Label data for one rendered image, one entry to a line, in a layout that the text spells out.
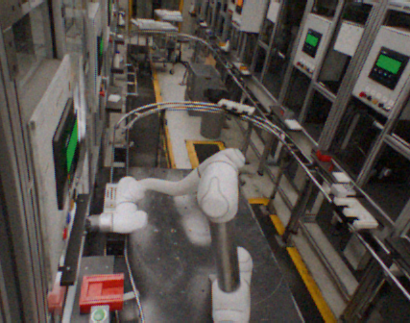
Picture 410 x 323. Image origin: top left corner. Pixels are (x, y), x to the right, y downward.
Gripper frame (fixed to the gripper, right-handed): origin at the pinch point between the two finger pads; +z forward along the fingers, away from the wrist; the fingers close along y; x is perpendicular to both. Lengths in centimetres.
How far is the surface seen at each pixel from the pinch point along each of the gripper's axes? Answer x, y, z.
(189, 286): 12, -36, -63
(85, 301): 36.6, -4.8, -18.2
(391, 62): -64, 63, -191
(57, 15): 23, 92, -17
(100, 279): 27.0, -5.1, -22.4
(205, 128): -280, -90, -134
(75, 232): 42, 35, -18
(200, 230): -29, -36, -76
